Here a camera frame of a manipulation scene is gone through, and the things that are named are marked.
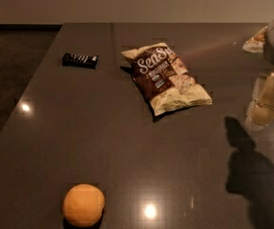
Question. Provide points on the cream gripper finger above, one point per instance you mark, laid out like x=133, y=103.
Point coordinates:
x=260, y=112

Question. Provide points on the orange fruit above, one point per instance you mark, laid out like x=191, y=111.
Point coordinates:
x=83, y=205

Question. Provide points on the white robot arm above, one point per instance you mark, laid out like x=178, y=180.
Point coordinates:
x=268, y=48

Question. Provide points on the black rxbar chocolate bar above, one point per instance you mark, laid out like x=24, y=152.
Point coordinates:
x=79, y=60

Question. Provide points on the small snack bag far right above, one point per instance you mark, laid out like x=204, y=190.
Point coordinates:
x=256, y=42

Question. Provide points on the brown sea salt chip bag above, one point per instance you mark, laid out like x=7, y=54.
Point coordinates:
x=164, y=80

